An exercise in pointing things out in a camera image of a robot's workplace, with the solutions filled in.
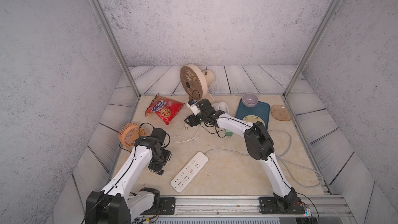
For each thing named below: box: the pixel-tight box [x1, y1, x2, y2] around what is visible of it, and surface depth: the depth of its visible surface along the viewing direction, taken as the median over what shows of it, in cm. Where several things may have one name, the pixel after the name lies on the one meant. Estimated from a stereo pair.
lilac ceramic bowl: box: [242, 93, 259, 108], surface depth 113 cm
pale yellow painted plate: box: [242, 114, 266, 128], surface depth 107 cm
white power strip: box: [169, 151, 209, 193], surface depth 84 cm
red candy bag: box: [144, 93, 186, 125], surface depth 107 cm
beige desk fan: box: [179, 63, 215, 105], surface depth 95 cm
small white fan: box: [211, 101, 230, 115], surface depth 102 cm
